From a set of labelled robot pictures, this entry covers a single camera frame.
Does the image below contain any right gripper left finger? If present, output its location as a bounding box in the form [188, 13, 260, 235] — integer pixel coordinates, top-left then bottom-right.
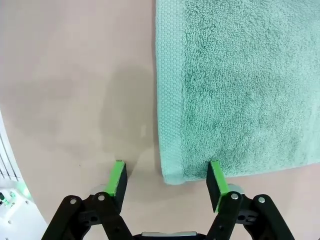
[40, 159, 133, 240]

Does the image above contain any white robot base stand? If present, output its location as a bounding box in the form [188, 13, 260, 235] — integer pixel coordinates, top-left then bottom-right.
[0, 109, 48, 240]

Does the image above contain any green terry towel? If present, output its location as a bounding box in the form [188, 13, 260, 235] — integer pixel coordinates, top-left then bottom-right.
[154, 0, 320, 186]

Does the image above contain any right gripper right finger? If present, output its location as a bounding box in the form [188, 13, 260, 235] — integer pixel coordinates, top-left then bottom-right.
[203, 159, 295, 240]

